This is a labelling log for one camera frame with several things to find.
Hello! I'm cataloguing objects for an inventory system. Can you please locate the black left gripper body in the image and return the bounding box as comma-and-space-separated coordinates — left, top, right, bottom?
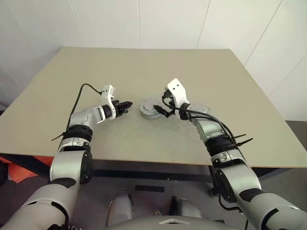
112, 100, 123, 118

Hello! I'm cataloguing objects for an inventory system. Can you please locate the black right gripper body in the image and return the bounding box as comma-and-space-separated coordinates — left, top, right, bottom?
161, 88, 176, 106

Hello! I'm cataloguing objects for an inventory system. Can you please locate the grey finned rotor housing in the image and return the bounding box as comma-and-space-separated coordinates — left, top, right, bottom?
138, 98, 163, 116

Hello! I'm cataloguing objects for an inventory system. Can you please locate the black tape strip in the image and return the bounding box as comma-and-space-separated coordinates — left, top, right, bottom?
134, 184, 165, 193

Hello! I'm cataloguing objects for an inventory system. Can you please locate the grey right robot leg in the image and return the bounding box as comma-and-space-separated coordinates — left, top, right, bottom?
171, 195, 202, 219

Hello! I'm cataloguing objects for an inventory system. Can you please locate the grey robot leg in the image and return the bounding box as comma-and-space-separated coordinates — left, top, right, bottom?
109, 191, 134, 220
171, 195, 202, 219

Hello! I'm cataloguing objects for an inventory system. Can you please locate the grey left robot leg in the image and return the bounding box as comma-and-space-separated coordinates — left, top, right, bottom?
109, 191, 134, 220

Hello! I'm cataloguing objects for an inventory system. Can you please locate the grey robot torso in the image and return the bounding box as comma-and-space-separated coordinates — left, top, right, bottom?
105, 212, 217, 230

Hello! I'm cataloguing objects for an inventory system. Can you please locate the orange cloth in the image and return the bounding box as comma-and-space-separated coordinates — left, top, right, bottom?
0, 154, 55, 184

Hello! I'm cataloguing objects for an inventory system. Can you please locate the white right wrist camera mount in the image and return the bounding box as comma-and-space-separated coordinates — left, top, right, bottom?
166, 78, 190, 109

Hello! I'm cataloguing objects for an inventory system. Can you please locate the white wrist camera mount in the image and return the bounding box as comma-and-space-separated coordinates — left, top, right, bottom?
100, 83, 117, 108
166, 78, 190, 109

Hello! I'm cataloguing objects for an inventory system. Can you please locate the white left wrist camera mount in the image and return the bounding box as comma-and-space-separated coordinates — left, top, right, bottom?
100, 83, 117, 108

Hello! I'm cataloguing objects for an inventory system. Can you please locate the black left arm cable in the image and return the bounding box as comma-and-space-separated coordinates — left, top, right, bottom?
66, 83, 104, 128

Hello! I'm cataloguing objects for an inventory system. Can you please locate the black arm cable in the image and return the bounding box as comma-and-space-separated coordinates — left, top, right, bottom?
161, 94, 241, 150
66, 83, 104, 128

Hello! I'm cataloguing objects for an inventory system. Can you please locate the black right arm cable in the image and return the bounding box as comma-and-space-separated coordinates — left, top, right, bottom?
161, 94, 241, 150

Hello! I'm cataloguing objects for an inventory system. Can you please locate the black table frame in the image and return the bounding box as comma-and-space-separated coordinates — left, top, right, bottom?
0, 153, 307, 193

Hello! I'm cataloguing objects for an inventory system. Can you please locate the black left arm cable tie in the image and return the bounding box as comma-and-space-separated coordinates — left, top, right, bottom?
50, 133, 67, 142

